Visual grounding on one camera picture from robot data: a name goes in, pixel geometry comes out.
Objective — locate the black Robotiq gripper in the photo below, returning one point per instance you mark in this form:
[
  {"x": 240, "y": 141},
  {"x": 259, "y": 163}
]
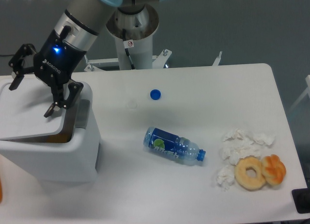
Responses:
[{"x": 58, "y": 64}]

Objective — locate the white trash can lid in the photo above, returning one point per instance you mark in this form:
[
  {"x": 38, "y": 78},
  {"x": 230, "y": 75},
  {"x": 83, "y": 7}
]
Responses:
[{"x": 22, "y": 114}]

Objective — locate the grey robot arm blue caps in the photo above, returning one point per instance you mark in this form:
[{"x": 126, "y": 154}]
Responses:
[{"x": 69, "y": 41}]

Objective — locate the white trash can body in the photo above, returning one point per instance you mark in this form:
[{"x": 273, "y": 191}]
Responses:
[{"x": 73, "y": 161}]

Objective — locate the blue bottle cap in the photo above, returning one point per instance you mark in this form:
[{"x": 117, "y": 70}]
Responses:
[{"x": 155, "y": 94}]

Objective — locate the orange object at left edge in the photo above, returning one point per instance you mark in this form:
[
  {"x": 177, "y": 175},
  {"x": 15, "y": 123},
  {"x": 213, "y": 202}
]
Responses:
[{"x": 1, "y": 192}]

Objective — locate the blue plastic drink bottle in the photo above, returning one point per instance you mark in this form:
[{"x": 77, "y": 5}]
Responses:
[{"x": 173, "y": 147}]

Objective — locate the crumpled white tissue large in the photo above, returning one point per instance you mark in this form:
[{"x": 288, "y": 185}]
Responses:
[{"x": 239, "y": 144}]

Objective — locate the crumpled white tissue small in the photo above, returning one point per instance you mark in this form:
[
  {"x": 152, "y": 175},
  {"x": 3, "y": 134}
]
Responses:
[{"x": 225, "y": 177}]

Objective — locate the crumpled white tissue right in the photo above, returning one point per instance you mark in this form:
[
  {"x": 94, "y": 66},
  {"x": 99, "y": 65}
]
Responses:
[{"x": 264, "y": 139}]

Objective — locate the orange twisted bread roll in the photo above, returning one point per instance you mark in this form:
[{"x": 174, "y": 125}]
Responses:
[{"x": 273, "y": 169}]

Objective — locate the white furniture at right edge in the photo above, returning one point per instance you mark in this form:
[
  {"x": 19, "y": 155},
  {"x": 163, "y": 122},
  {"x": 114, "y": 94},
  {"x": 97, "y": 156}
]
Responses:
[{"x": 302, "y": 97}]

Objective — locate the black device at edge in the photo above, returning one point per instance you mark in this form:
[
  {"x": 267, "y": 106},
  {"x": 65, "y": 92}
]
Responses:
[{"x": 301, "y": 199}]

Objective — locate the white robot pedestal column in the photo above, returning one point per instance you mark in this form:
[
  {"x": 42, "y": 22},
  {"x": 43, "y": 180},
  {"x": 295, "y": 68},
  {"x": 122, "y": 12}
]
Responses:
[{"x": 133, "y": 28}]

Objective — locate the white metal base frame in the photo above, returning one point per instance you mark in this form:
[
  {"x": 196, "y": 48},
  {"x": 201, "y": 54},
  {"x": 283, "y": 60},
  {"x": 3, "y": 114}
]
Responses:
[{"x": 158, "y": 62}]

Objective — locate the ring doughnut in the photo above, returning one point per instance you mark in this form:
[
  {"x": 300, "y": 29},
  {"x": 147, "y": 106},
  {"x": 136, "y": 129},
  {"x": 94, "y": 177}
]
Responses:
[{"x": 248, "y": 173}]

